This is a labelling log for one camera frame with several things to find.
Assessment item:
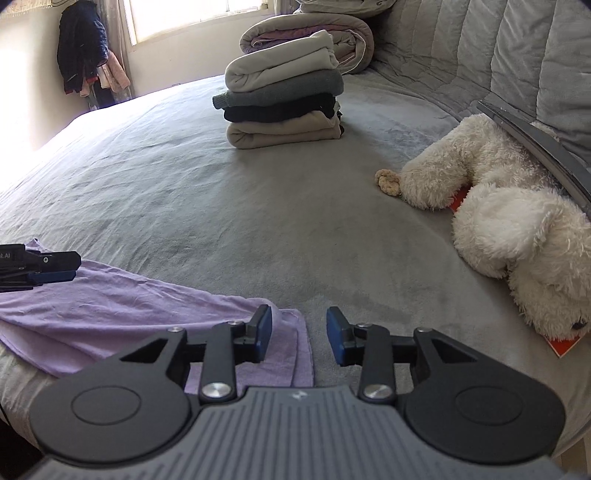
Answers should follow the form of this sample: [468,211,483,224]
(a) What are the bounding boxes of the window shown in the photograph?
[122,0,273,47]

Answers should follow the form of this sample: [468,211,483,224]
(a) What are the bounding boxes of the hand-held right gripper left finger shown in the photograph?
[117,305,273,405]

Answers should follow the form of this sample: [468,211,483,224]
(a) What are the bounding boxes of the beige folded garment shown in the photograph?
[226,109,345,150]

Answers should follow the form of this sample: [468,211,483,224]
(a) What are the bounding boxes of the pink hanging coat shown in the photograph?
[95,51,131,95]

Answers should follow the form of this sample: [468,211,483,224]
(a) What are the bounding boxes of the dark navy hanging jacket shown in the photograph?
[57,0,109,95]

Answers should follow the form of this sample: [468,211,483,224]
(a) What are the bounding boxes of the white plush dog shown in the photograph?
[375,113,591,340]

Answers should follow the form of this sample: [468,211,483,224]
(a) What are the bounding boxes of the white folded sweatshirt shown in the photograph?
[225,30,340,93]

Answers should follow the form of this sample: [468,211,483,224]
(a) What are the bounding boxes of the folded grey pink quilt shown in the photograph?
[239,13,374,75]

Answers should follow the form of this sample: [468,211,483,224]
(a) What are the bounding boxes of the grey folded knit sweater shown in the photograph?
[212,69,345,110]

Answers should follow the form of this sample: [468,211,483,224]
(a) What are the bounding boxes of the grey star curtain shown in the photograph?
[99,0,139,97]

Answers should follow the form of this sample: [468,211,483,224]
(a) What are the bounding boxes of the lilac pants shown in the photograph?
[0,237,315,388]

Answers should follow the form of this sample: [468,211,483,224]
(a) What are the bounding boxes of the grey quilted headboard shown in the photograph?
[369,0,591,153]

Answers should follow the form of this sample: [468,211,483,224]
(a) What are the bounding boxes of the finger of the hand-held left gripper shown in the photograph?
[22,251,82,274]
[0,270,77,292]

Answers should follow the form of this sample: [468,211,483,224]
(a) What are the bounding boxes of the black folded garment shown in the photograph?
[223,92,340,124]

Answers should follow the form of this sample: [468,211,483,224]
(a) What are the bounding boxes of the orange book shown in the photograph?
[450,187,585,360]

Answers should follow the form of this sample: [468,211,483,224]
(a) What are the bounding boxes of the grey pillow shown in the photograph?
[298,0,398,18]

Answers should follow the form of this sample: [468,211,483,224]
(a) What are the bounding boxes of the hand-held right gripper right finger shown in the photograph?
[325,306,479,403]

